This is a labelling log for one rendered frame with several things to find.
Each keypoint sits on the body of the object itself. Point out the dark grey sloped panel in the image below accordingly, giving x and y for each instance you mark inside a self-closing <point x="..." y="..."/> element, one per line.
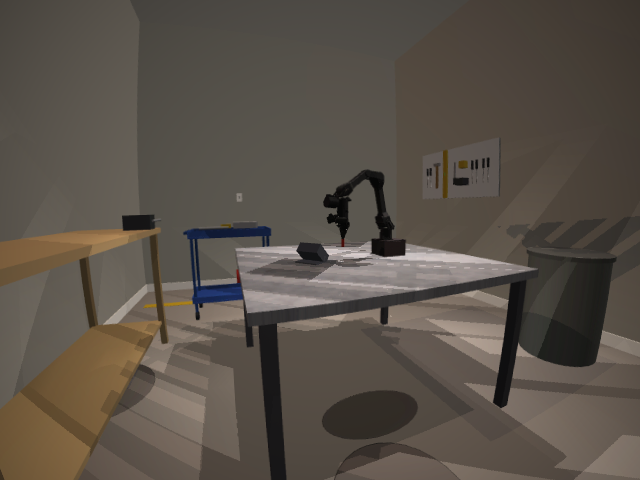
<point x="312" y="253"/>

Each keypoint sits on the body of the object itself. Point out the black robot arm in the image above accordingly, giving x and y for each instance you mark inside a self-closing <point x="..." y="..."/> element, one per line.
<point x="377" y="180"/>

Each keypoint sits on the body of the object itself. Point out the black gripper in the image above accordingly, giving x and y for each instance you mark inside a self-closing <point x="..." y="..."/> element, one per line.
<point x="342" y="221"/>

